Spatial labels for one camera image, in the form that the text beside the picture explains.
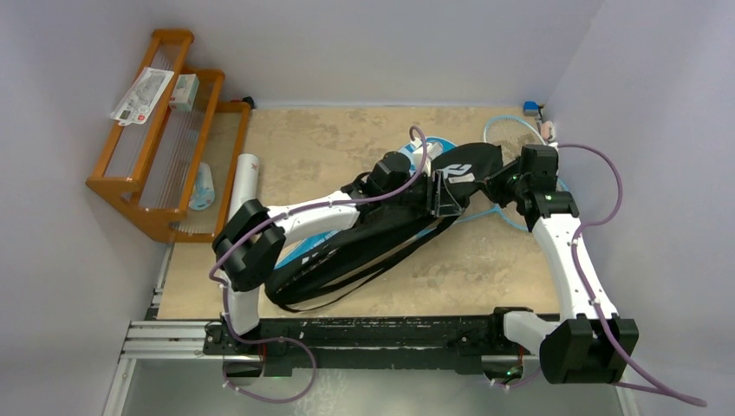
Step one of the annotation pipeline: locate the small white green box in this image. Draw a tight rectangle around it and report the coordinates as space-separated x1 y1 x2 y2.
168 74 199 112

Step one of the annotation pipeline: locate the blue clip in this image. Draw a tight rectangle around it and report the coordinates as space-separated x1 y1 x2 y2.
522 101 541 118

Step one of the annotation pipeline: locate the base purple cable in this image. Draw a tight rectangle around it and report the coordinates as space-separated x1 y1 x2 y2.
220 335 319 403

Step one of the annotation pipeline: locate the white plastic package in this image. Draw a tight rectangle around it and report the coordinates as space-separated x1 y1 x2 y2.
110 67 174 127

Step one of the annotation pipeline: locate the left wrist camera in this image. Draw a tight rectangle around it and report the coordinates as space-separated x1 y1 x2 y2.
425 141 443 169

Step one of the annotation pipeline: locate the black Crossway racket bag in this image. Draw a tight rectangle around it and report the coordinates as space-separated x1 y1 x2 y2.
264 142 503 313

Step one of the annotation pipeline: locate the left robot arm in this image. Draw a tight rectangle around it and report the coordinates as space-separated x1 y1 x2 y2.
212 149 475 354

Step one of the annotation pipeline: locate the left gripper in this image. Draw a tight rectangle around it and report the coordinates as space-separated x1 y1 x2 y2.
382 169 461 217

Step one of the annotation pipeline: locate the wooden shelf rack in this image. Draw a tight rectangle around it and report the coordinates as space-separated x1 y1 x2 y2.
86 29 254 243

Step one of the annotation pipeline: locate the blue racket bag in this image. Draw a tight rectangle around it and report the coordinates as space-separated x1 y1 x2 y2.
275 136 457 269

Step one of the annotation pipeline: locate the white shuttlecock tube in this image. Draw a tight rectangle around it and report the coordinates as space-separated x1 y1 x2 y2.
227 153 260 220

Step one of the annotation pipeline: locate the blue white wipes pack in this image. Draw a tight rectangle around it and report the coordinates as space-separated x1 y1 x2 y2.
188 162 215 211

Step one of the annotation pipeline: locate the blue racket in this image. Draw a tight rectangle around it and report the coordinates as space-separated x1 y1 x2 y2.
482 114 550 146
448 173 579 232

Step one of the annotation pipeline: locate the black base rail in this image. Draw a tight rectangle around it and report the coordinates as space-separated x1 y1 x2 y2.
203 314 535 378

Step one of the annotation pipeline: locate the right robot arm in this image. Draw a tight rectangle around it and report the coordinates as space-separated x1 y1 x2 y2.
483 145 639 384

